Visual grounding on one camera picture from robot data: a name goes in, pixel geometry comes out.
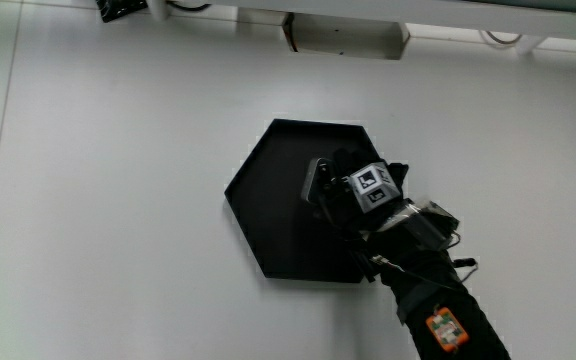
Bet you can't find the person's right hand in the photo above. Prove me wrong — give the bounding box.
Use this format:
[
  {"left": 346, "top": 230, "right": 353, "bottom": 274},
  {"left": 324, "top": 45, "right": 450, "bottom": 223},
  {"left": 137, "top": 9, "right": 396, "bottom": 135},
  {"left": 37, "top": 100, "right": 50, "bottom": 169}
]
[{"left": 310, "top": 147, "right": 461, "bottom": 252}]

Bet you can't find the grey speaker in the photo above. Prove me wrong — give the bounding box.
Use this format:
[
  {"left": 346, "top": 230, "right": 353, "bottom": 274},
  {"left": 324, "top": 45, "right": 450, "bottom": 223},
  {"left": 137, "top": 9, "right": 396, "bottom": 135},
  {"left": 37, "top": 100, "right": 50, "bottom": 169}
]
[{"left": 301, "top": 157, "right": 335, "bottom": 205}]

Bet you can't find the black hexagonal plate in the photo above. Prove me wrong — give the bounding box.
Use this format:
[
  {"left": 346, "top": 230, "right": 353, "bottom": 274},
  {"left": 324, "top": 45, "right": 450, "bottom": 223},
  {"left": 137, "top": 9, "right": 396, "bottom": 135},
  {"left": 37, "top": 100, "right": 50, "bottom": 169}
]
[{"left": 224, "top": 118, "right": 384, "bottom": 285}]

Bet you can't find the person's right forearm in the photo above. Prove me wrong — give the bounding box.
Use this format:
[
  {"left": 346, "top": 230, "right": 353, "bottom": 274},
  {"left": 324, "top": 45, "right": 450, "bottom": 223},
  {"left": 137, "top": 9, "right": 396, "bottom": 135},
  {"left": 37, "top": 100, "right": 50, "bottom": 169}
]
[{"left": 350, "top": 234, "right": 513, "bottom": 360}]

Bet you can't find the black device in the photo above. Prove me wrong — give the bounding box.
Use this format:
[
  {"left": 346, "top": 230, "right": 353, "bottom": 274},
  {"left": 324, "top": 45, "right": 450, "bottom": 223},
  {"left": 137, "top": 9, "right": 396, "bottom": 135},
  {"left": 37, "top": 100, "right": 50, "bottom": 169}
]
[{"left": 95, "top": 0, "right": 149, "bottom": 24}]

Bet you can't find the grey cable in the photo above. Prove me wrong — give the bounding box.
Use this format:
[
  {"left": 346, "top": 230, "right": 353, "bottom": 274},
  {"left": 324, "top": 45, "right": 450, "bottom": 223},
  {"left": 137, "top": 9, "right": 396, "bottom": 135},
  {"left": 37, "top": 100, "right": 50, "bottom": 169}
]
[{"left": 478, "top": 29, "right": 524, "bottom": 47}]

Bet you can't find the black cable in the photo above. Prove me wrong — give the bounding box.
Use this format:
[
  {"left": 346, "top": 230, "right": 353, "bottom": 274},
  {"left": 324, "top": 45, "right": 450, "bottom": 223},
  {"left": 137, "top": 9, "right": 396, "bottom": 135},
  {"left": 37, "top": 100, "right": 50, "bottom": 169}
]
[{"left": 166, "top": 0, "right": 212, "bottom": 13}]

